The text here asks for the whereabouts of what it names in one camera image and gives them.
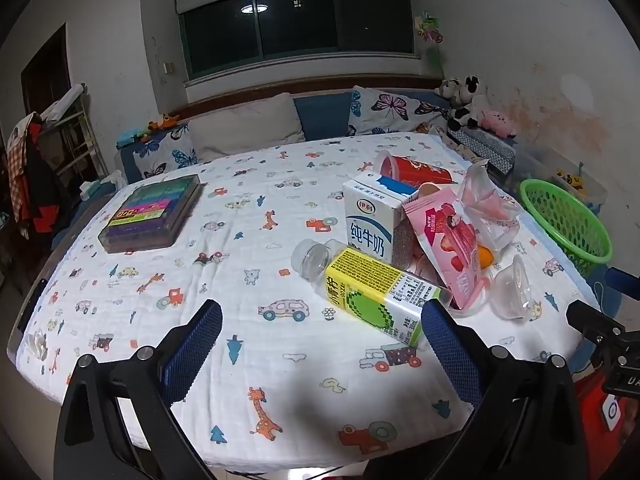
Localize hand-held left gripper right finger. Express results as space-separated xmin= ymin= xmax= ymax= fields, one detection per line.
xmin=421 ymin=299 xmax=586 ymax=480

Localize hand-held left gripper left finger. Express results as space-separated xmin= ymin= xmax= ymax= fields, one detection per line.
xmin=54 ymin=299 xmax=223 ymax=480

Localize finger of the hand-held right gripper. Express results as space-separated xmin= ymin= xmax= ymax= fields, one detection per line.
xmin=606 ymin=267 xmax=640 ymax=302
xmin=566 ymin=300 xmax=627 ymax=344

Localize clear plastic cup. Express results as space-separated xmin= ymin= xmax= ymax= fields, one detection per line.
xmin=489 ymin=254 xmax=543 ymax=321

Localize green plastic basket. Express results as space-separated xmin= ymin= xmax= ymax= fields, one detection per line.
xmin=519 ymin=178 xmax=613 ymax=266

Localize clear bottle green yellow label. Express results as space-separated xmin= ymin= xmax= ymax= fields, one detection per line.
xmin=291 ymin=239 xmax=443 ymax=348

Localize red box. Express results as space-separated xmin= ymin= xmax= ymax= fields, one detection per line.
xmin=574 ymin=372 xmax=640 ymax=443

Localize pink snack packet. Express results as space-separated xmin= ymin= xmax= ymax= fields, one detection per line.
xmin=402 ymin=192 xmax=488 ymax=311

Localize yellow toy vehicle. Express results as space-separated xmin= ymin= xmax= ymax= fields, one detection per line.
xmin=555 ymin=170 xmax=586 ymax=192

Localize printed cartoon blanket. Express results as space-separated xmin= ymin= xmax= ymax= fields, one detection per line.
xmin=7 ymin=132 xmax=576 ymax=466

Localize clear storage box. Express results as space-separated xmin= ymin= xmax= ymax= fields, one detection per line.
xmin=515 ymin=150 xmax=608 ymax=206

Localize coloured marker pen case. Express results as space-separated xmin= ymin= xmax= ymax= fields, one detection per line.
xmin=98 ymin=174 xmax=202 ymax=254

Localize white blue milk carton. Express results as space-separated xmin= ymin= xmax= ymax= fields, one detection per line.
xmin=342 ymin=171 xmax=421 ymax=267

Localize clear plastic bag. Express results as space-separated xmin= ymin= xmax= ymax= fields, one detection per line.
xmin=457 ymin=159 xmax=521 ymax=256

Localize red paper cup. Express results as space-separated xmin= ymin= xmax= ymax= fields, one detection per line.
xmin=375 ymin=150 xmax=453 ymax=186

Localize folded grey patterned cloth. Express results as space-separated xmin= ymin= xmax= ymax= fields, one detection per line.
xmin=447 ymin=127 xmax=518 ymax=171

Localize small butterfly print pillow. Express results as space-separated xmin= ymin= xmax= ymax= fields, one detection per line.
xmin=132 ymin=122 xmax=198 ymax=178

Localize beige pillow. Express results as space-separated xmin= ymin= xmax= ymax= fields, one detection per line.
xmin=187 ymin=92 xmax=306 ymax=163

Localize orange plush toy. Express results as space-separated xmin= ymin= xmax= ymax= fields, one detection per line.
xmin=140 ymin=115 xmax=181 ymax=137

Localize black white cow plush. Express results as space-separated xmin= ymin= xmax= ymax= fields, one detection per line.
xmin=446 ymin=104 xmax=481 ymax=132

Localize red black hanging clothes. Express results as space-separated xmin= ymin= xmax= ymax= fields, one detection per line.
xmin=7 ymin=112 xmax=61 ymax=233

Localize white clothes rack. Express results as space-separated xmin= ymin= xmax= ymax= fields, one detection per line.
xmin=37 ymin=85 xmax=108 ymax=181

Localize large butterfly print pillow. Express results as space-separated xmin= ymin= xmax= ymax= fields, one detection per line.
xmin=347 ymin=85 xmax=451 ymax=136

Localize white dog plush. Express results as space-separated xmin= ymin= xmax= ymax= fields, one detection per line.
xmin=434 ymin=77 xmax=462 ymax=101

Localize blue cushion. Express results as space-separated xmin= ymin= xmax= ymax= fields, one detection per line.
xmin=292 ymin=91 xmax=353 ymax=141

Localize dark wooden door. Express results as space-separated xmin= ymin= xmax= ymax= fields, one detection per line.
xmin=20 ymin=22 xmax=71 ymax=116

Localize dark window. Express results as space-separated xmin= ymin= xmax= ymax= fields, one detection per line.
xmin=179 ymin=0 xmax=417 ymax=78

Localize paper flower wall decoration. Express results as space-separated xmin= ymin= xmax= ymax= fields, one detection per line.
xmin=415 ymin=10 xmax=446 ymax=68

